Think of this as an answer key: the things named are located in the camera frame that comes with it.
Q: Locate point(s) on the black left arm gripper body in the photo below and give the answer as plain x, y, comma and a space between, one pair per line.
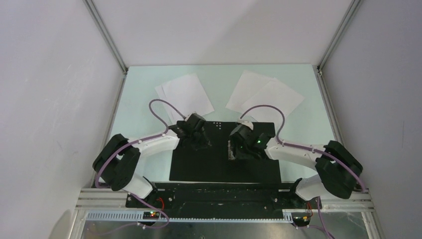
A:
199, 140

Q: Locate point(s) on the white paper sheet front right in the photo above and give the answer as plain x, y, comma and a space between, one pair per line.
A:
275, 94

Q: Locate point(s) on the controller board with leds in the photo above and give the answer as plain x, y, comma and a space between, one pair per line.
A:
151, 215
301, 220

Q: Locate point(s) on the right controller board with LEDs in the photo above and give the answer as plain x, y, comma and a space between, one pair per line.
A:
301, 220

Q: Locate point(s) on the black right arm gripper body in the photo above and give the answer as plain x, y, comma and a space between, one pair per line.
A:
241, 151

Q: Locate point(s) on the left controller board with LEDs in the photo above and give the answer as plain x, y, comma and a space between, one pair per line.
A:
151, 215

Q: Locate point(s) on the left aluminium frame post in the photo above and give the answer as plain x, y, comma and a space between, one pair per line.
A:
106, 35

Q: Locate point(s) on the aluminium front profile rail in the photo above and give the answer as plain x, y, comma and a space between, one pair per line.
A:
106, 199

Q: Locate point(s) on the metal folder clip mechanism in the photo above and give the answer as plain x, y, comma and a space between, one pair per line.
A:
230, 152

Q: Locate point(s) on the black folder with beige cover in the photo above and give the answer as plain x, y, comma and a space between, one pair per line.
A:
212, 164

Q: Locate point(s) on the white slotted cable duct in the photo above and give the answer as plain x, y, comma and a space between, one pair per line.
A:
136, 216

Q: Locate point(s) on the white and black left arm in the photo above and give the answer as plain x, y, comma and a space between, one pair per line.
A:
117, 162

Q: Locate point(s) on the aluminium frame post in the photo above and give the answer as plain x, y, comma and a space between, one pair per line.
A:
106, 35
340, 31

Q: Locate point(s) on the right aluminium frame post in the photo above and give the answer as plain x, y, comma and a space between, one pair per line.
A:
340, 31

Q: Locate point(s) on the white paper sheet upper left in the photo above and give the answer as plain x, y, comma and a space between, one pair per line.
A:
187, 94

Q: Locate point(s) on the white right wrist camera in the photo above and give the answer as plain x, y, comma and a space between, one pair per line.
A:
246, 123

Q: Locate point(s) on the white paper sheet under left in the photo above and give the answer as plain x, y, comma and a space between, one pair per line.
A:
168, 109

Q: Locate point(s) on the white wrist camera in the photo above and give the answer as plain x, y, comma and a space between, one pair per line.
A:
246, 123
191, 118

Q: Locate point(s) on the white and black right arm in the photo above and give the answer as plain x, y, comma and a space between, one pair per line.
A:
337, 170

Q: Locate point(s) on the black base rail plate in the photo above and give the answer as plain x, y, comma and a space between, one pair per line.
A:
227, 201

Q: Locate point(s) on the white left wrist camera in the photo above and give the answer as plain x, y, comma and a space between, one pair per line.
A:
191, 118

